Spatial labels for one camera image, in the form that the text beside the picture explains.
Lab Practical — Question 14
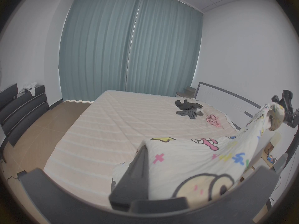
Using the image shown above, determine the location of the bed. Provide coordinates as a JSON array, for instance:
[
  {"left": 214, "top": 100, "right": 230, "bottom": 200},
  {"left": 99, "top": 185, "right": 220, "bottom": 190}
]
[{"left": 43, "top": 81, "right": 264, "bottom": 208}]

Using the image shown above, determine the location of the white cloth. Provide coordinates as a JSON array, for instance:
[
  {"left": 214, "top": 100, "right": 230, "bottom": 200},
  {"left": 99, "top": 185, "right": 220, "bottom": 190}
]
[{"left": 19, "top": 81, "right": 38, "bottom": 97}]

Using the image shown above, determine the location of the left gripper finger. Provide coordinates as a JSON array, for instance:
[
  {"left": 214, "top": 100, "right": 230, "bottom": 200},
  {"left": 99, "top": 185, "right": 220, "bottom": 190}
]
[{"left": 109, "top": 145, "right": 150, "bottom": 211}]

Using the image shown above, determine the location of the black garment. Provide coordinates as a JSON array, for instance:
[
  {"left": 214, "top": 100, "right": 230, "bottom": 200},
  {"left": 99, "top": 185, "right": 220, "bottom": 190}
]
[{"left": 175, "top": 99, "right": 204, "bottom": 111}]

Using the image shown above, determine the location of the black chest of drawers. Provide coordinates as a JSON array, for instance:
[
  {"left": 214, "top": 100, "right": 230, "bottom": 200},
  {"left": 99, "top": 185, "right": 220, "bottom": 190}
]
[{"left": 0, "top": 83, "right": 50, "bottom": 148}]

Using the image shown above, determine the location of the pink garment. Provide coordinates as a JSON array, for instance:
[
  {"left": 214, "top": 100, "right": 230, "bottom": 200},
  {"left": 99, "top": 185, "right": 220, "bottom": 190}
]
[{"left": 206, "top": 114, "right": 221, "bottom": 128}]

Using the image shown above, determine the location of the white printed pyjama top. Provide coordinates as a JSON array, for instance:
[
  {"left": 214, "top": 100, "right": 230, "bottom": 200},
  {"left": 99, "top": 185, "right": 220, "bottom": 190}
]
[{"left": 112, "top": 102, "right": 286, "bottom": 203}]

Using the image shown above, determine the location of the wooden bedside table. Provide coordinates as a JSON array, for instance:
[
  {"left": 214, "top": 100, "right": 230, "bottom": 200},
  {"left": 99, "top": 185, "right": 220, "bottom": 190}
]
[{"left": 242, "top": 144, "right": 279, "bottom": 180}]

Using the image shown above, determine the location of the dark grey garment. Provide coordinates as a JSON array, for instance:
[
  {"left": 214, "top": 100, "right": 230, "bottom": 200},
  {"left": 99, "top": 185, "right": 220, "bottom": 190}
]
[{"left": 176, "top": 109, "right": 199, "bottom": 120}]

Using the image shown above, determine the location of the grey bedside table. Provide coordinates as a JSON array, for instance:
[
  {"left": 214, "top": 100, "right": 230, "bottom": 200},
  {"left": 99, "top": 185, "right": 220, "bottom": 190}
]
[{"left": 176, "top": 86, "right": 197, "bottom": 99}]

